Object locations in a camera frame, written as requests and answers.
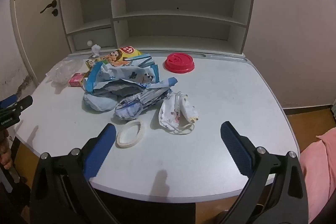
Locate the white drawer with round knob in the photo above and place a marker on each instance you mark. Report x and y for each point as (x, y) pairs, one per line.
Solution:
(97, 36)

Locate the blue white dog-print wrapper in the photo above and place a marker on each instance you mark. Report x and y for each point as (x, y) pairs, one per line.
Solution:
(131, 74)

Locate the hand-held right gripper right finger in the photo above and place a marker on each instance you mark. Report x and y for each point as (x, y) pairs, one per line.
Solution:
(236, 150)

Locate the white printed face mask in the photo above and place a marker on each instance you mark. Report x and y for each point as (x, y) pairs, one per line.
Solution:
(170, 111)

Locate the small green white packet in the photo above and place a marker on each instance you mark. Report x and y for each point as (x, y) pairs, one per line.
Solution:
(92, 64)

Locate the crumpled white tissue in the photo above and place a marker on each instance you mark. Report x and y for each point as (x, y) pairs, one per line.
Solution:
(96, 50)

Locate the blue striped crumpled wrapper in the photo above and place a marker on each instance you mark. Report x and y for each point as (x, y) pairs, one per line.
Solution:
(134, 107)

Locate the clear plastic bag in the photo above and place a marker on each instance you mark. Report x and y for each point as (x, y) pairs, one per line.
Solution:
(63, 71)

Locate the small pink box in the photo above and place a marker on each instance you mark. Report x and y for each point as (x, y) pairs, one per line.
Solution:
(76, 79)

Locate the red plastic cup lid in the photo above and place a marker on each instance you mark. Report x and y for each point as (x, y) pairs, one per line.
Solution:
(179, 62)

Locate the yellow cartoon snack packet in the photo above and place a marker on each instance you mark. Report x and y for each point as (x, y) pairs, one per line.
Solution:
(123, 54)

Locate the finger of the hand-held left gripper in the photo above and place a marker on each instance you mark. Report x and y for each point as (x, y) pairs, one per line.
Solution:
(24, 103)
(8, 100)

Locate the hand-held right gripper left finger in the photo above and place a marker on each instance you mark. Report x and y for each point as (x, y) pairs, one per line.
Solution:
(101, 153)

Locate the white door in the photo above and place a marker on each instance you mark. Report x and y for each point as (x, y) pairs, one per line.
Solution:
(34, 37)

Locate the person's left hand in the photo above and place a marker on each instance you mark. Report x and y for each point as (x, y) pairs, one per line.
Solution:
(4, 154)

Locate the light blue crumpled bag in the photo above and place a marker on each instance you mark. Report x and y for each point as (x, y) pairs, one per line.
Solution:
(101, 103)

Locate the pink cushion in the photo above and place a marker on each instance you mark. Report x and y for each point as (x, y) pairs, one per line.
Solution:
(317, 169)

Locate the white desk hutch shelf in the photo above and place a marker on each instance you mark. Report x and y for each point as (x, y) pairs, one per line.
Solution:
(181, 1)

